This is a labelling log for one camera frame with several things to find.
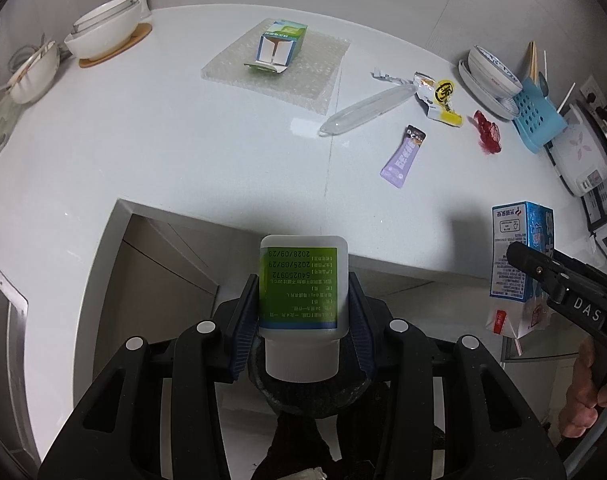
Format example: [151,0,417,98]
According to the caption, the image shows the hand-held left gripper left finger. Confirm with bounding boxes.
[37,277,261,480]

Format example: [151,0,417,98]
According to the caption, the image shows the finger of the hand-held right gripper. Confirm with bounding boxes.
[506,241,607,306]

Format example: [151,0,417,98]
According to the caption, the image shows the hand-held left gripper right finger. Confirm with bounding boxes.
[347,272,567,480]

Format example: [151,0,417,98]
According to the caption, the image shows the blue milk carton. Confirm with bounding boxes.
[486,201,557,343]

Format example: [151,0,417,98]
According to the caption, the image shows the white bottle with green label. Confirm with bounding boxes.
[258,234,349,381]

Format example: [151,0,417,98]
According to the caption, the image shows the dark mesh waste bin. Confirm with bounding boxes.
[247,330,379,418]

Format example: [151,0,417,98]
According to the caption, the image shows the yellow and black snack wrapper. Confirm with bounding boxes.
[413,72,464,128]

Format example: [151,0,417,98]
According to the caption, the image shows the person's right hand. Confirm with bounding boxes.
[558,335,607,441]

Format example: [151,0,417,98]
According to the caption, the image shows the white flowered rice cooker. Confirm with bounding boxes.
[546,97,607,197]

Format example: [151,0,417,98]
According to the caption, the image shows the red plastic wrapper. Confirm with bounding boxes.
[472,110,503,155]

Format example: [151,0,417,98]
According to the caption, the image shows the blue plastic drainer basket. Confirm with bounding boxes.
[511,77,568,155]

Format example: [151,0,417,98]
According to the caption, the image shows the dark patterned pants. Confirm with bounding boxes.
[250,407,447,480]

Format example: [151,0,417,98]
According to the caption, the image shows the purple sachet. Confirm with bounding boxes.
[380,126,427,188]

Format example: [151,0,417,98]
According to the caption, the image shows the white plate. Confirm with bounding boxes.
[458,59,519,121]

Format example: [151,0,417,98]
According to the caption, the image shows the blue rimmed bowl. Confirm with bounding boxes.
[467,45,524,96]

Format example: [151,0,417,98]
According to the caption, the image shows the clear plastic tube wrapper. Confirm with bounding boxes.
[318,84,419,137]

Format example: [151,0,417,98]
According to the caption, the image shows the bubble wrap sheet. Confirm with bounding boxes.
[200,17,351,116]

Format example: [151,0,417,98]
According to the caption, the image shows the green and white carton box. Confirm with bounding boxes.
[243,18,309,75]

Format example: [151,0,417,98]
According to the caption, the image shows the wooden coaster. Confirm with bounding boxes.
[78,22,153,67]

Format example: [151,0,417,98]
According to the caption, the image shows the large white bowl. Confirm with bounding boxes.
[64,7,141,59]

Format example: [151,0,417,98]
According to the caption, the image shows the white bowl with dark rim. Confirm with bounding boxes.
[8,40,61,105]

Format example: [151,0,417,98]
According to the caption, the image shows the white bowl with spoon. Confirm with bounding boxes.
[0,42,59,96]

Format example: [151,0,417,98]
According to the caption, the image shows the small white bowl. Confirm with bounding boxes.
[73,0,139,35]

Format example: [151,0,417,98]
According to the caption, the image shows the white wall socket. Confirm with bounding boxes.
[581,76,604,106]

